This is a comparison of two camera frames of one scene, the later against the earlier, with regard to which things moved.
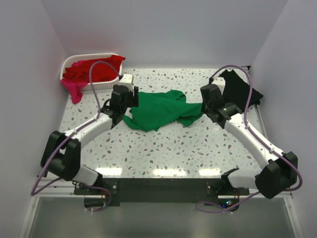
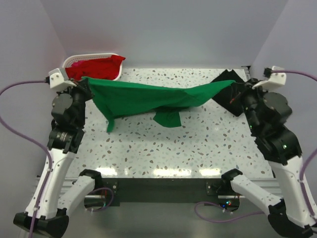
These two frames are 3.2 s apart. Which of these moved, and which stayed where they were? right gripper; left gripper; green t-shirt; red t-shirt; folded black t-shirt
Moved: right gripper; green t-shirt; left gripper
Stayed: folded black t-shirt; red t-shirt
